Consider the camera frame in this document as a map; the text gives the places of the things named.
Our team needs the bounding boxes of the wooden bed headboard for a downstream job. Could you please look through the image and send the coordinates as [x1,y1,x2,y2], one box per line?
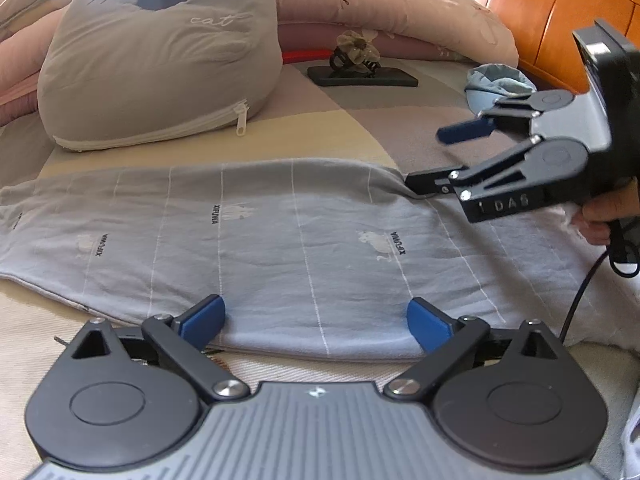
[400,0,640,96]

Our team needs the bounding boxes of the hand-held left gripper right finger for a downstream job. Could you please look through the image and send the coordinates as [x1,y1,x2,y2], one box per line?
[384,297,561,403]

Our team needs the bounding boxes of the person's right hand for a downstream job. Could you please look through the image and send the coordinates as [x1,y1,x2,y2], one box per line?
[572,177,640,247]

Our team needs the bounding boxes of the grey cat face pillow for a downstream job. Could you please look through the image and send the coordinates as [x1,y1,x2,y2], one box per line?
[37,0,286,152]

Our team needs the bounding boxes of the black phone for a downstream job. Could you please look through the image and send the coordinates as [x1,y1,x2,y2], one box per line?
[306,64,418,88]

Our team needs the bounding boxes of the red cloth strip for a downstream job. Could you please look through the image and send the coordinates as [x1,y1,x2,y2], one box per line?
[281,49,335,65]

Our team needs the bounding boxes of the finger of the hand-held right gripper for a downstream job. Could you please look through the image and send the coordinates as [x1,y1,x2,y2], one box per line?
[436,91,557,147]
[404,136,552,197]

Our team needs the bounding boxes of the blue cap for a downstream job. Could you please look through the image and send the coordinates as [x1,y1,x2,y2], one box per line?
[465,62,538,116]

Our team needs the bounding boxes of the pink folded quilt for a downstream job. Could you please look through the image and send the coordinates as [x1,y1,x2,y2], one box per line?
[0,0,518,133]

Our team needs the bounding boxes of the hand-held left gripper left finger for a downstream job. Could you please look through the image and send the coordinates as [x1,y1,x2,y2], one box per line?
[70,294,251,403]

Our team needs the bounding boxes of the flower hair clip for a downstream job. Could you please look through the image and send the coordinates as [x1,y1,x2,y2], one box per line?
[327,30,381,72]

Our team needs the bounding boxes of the grey striped pants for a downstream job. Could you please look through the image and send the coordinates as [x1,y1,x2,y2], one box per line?
[0,157,636,361]

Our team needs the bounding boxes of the patchwork bed sheet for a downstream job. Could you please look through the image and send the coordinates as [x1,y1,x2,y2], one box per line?
[0,52,640,480]

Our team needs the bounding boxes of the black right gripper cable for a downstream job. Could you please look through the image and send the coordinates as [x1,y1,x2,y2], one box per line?
[557,220,640,346]

